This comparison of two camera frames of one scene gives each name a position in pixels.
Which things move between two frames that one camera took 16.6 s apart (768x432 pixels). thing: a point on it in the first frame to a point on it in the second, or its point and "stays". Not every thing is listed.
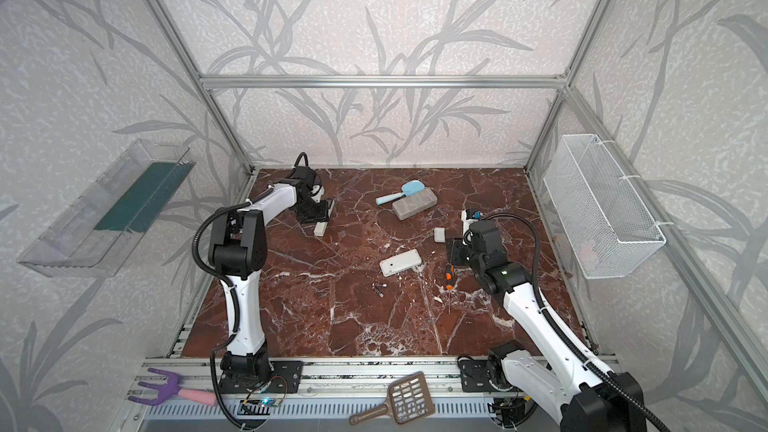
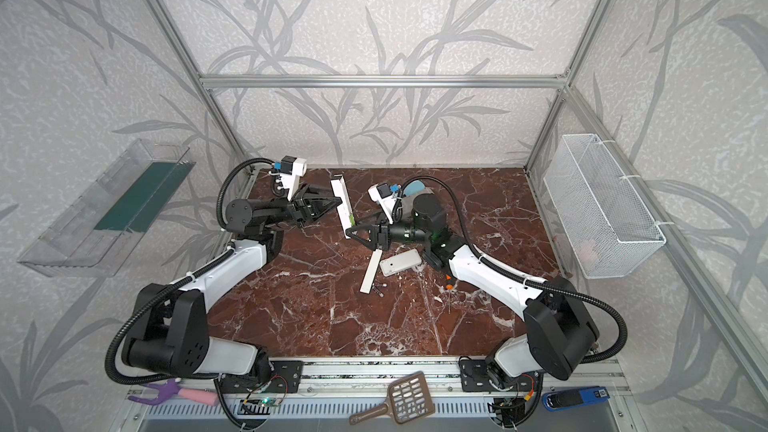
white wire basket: [604, 230] stays
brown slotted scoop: [409, 401] stays
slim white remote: [320, 227] to [345, 211]
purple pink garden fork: [171, 389] stays
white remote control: [401, 262] stays
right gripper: [455, 252] to [381, 235]
